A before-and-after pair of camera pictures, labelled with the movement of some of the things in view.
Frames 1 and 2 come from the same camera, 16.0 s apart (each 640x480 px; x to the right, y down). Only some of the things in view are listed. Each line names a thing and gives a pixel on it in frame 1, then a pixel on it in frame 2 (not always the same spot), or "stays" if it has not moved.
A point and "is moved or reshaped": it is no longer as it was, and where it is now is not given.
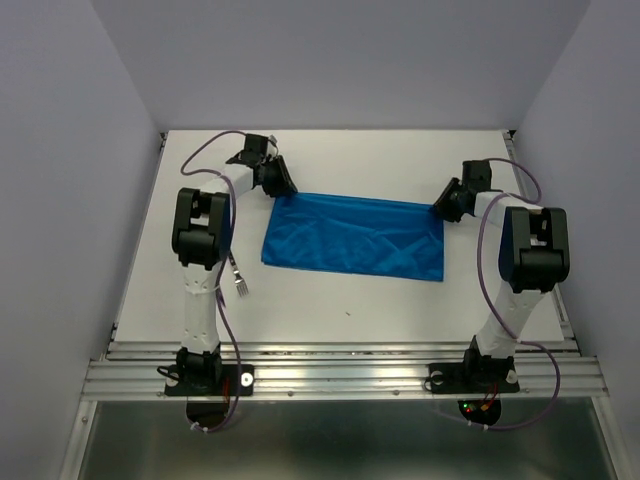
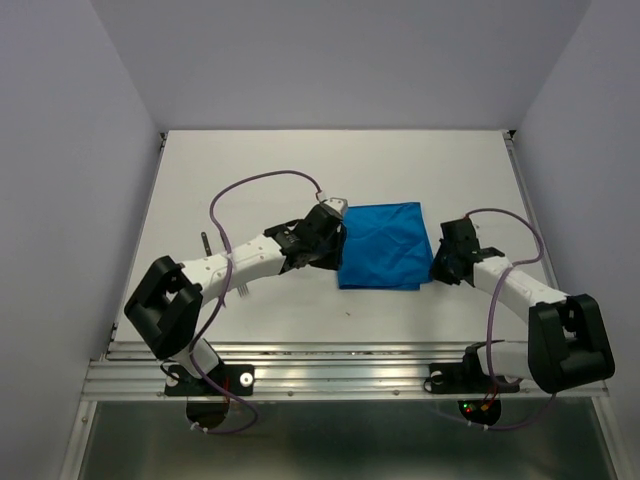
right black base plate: x=472 y=378 stays
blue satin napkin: x=355 y=235 is moved or reshaped
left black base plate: x=208 y=380 stays
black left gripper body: x=261 y=185 to x=328 y=254
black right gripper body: x=448 y=203 to x=441 y=267
